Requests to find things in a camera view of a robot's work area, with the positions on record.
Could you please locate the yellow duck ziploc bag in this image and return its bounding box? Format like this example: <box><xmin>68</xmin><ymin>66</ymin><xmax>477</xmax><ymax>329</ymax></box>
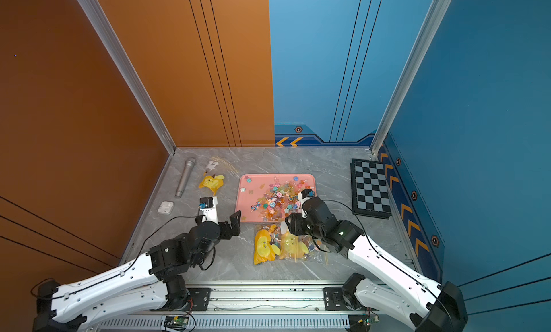
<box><xmin>278</xmin><ymin>221</ymin><xmax>328</xmax><ymax>263</ymax></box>
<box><xmin>198</xmin><ymin>156</ymin><xmax>239</xmax><ymax>196</ymax></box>
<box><xmin>253</xmin><ymin>224</ymin><xmax>281</xmax><ymax>265</ymax></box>

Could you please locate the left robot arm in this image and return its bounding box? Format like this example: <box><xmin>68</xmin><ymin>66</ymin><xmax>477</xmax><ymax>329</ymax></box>
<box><xmin>31</xmin><ymin>208</ymin><xmax>241</xmax><ymax>331</ymax></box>

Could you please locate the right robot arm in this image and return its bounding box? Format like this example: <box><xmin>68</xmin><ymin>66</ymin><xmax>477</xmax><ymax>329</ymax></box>
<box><xmin>285</xmin><ymin>190</ymin><xmax>469</xmax><ymax>331</ymax></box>

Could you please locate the pink plastic tray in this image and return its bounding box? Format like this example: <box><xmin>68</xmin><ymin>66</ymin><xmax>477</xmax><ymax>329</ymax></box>
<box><xmin>235</xmin><ymin>174</ymin><xmax>317</xmax><ymax>223</ymax></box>

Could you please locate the white earbuds case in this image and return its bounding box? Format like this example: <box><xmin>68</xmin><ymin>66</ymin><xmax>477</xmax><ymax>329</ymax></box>
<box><xmin>157</xmin><ymin>201</ymin><xmax>174</xmax><ymax>215</ymax></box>

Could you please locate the black white chessboard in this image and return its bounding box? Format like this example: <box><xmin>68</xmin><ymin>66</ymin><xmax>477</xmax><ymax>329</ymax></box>
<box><xmin>350</xmin><ymin>158</ymin><xmax>392</xmax><ymax>219</ymax></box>

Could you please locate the left green circuit board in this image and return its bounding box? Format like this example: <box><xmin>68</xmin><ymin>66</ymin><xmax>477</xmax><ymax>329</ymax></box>
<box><xmin>163</xmin><ymin>316</ymin><xmax>192</xmax><ymax>331</ymax></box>

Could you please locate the green circuit board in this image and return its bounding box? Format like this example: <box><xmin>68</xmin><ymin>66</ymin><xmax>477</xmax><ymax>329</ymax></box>
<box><xmin>347</xmin><ymin>316</ymin><xmax>372</xmax><ymax>332</ymax></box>
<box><xmin>163</xmin><ymin>316</ymin><xmax>192</xmax><ymax>331</ymax></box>

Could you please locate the silver microphone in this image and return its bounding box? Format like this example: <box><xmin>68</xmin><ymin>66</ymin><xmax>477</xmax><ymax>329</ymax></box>
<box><xmin>174</xmin><ymin>158</ymin><xmax>196</xmax><ymax>198</ymax></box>

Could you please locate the right green circuit board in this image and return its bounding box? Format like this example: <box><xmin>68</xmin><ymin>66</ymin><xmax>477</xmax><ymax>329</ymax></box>
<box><xmin>347</xmin><ymin>316</ymin><xmax>372</xmax><ymax>332</ymax></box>

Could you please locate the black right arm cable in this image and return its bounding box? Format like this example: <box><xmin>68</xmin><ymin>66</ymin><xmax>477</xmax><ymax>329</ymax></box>
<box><xmin>322</xmin><ymin>199</ymin><xmax>457</xmax><ymax>329</ymax></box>

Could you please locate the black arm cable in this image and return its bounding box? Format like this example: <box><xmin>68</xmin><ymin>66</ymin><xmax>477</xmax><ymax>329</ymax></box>
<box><xmin>322</xmin><ymin>199</ymin><xmax>457</xmax><ymax>329</ymax></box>
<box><xmin>29</xmin><ymin>215</ymin><xmax>216</xmax><ymax>298</ymax></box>

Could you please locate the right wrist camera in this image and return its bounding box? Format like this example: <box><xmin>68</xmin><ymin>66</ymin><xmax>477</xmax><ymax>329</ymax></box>
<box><xmin>298</xmin><ymin>188</ymin><xmax>315</xmax><ymax>218</ymax></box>

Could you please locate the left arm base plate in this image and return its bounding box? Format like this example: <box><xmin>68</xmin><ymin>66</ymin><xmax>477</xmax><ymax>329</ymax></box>
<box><xmin>175</xmin><ymin>287</ymin><xmax>212</xmax><ymax>313</ymax></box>

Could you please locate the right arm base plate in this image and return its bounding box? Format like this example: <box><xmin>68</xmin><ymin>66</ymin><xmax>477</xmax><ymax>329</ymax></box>
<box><xmin>322</xmin><ymin>287</ymin><xmax>354</xmax><ymax>311</ymax></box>

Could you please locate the aluminium front rail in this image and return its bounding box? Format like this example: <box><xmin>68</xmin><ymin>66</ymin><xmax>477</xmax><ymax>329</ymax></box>
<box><xmin>88</xmin><ymin>284</ymin><xmax>449</xmax><ymax>316</ymax></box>

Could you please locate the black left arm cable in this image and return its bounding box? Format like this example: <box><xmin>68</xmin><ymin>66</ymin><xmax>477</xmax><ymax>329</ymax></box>
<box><xmin>29</xmin><ymin>215</ymin><xmax>216</xmax><ymax>298</ymax></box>

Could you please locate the right aluminium corner post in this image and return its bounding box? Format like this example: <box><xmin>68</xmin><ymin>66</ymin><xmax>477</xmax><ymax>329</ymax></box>
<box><xmin>370</xmin><ymin>0</ymin><xmax>452</xmax><ymax>158</ymax></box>

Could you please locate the aluminium corner post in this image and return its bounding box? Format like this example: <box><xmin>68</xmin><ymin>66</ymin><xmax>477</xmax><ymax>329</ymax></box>
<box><xmin>77</xmin><ymin>0</ymin><xmax>176</xmax><ymax>155</ymax></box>
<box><xmin>370</xmin><ymin>0</ymin><xmax>452</xmax><ymax>158</ymax></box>

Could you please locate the left aluminium corner post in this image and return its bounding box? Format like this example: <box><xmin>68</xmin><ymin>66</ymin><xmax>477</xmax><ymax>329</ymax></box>
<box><xmin>77</xmin><ymin>0</ymin><xmax>176</xmax><ymax>155</ymax></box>

